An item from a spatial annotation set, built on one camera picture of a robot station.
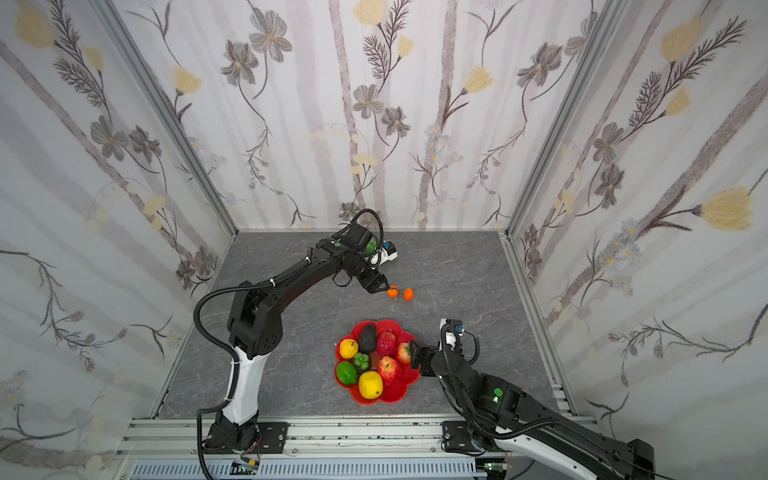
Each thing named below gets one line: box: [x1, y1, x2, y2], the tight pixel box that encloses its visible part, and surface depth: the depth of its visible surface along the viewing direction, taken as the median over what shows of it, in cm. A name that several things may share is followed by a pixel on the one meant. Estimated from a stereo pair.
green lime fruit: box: [336, 360, 357, 385], surface depth 81 cm
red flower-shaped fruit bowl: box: [335, 319, 421, 405], surface depth 83 cm
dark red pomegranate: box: [377, 328, 397, 357], surface depth 88 cm
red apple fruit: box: [378, 356, 400, 383], surface depth 81 cm
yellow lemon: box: [358, 370, 384, 400], surface depth 79 cm
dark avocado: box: [358, 323, 377, 355], surface depth 88 cm
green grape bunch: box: [365, 236, 378, 254], surface depth 82 cm
